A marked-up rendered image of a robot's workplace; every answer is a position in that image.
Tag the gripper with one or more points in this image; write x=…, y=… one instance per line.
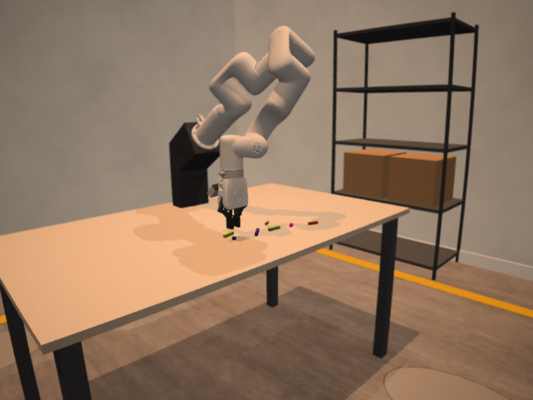
x=233, y=194

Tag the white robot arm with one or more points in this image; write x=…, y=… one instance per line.
x=287, y=59

